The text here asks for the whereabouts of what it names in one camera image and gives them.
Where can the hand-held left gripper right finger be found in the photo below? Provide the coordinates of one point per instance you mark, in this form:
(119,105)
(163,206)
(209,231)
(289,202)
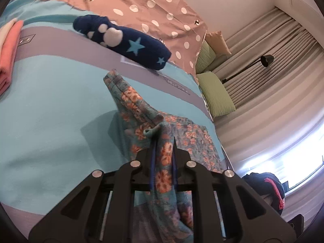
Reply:
(174,164)

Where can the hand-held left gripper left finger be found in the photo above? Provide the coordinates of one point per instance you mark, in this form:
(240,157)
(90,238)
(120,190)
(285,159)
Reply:
(152,162)

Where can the blue floral small garment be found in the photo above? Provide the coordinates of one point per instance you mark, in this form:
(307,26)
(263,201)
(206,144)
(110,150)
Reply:
(167,154)

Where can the green ribbed pillow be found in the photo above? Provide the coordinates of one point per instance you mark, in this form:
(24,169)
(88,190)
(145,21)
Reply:
(216,93)
(206,58)

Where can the turquoise and purple bed blanket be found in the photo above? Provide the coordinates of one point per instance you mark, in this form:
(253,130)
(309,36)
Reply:
(63,101)

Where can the navy star print cloth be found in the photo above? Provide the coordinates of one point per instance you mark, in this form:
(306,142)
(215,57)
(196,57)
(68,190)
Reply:
(126,45)

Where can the beige pillow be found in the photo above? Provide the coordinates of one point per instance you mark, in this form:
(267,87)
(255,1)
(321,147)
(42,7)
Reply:
(219,41)

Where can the black floor lamp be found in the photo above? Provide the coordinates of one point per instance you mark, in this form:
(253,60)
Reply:
(265,60)

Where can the beige pleated curtain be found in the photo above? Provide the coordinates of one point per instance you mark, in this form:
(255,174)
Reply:
(273,63)

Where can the pink polka dot blanket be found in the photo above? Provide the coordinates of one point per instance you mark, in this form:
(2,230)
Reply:
(151,12)

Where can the folded pink cloth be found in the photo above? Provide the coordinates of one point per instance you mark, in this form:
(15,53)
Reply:
(8,55)

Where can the folded white cloth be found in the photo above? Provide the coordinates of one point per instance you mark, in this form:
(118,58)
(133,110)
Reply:
(5,34)

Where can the white wall vent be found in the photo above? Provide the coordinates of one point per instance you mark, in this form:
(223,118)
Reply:
(300,1)

